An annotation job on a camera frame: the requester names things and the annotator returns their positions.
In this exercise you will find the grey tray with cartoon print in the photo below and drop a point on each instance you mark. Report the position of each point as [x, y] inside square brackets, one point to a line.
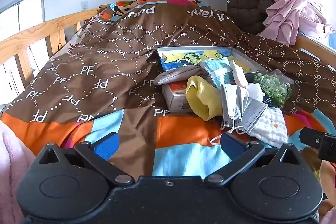
[183, 49]

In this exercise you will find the crumpled white tissue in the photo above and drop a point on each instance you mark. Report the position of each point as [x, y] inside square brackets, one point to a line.
[239, 74]

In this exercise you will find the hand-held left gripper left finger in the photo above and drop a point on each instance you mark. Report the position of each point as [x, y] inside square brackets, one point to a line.
[106, 144]

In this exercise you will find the blue white packet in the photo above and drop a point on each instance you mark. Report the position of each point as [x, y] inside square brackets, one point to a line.
[219, 70]

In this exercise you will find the pink fluffy blanket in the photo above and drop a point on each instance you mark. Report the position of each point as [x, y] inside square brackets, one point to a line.
[11, 166]

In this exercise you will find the wooden bed rail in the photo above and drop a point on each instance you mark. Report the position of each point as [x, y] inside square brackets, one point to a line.
[39, 30]
[315, 47]

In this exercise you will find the clear bag of green peas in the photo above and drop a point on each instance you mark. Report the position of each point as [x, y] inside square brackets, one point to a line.
[275, 87]

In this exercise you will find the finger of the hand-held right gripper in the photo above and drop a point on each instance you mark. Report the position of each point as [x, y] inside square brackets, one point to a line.
[312, 138]

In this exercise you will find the pink garment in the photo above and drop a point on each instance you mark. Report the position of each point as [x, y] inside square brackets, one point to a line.
[288, 11]

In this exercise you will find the white quilted cloth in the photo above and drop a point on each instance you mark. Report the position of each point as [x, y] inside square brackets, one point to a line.
[273, 127]

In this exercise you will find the yellow cloth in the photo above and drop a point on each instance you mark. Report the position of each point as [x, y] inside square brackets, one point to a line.
[202, 98]

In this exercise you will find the grey face mask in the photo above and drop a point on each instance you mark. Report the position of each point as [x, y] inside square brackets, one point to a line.
[233, 103]
[258, 111]

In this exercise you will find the window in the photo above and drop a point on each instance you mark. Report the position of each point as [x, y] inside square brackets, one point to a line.
[23, 11]

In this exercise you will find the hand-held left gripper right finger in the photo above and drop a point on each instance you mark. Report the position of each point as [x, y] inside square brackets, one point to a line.
[232, 145]

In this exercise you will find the brown printed blanket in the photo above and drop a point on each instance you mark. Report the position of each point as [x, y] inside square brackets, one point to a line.
[105, 61]

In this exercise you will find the white orange cardboard box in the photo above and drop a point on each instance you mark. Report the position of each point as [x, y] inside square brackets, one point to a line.
[174, 95]

